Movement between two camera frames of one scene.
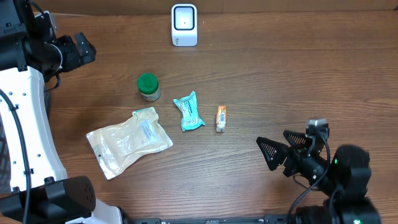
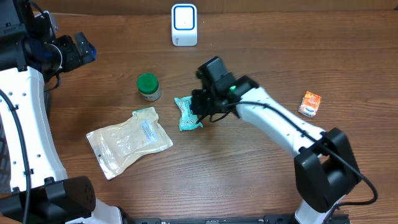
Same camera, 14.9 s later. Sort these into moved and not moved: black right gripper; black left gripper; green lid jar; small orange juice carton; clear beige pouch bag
Moved: black right gripper; small orange juice carton
Not moved: black left gripper; green lid jar; clear beige pouch bag
